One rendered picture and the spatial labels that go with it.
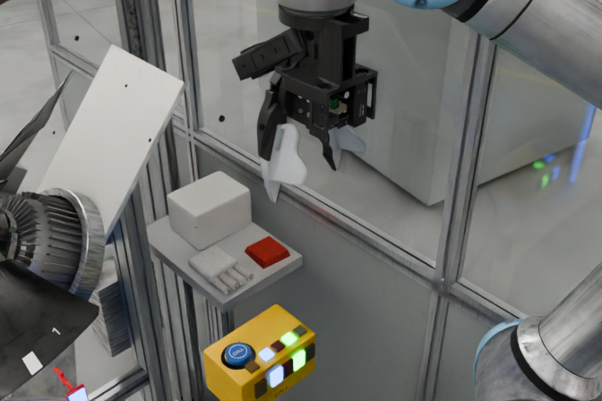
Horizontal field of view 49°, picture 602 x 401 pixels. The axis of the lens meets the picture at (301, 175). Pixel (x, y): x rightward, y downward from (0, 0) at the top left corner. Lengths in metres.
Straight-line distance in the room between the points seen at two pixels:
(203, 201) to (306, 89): 1.00
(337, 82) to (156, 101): 0.71
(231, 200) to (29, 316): 0.68
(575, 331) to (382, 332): 0.83
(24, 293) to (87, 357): 1.55
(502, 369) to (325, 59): 0.44
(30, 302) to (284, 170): 0.54
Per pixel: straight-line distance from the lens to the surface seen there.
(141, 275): 1.52
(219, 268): 1.54
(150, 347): 1.67
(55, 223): 1.27
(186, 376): 2.33
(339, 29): 0.60
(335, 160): 0.76
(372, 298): 1.54
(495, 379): 0.87
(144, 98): 1.32
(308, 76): 0.64
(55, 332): 1.04
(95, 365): 2.61
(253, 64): 0.70
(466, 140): 1.17
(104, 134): 1.38
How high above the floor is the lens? 1.88
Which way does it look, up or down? 33 degrees down
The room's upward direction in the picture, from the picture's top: straight up
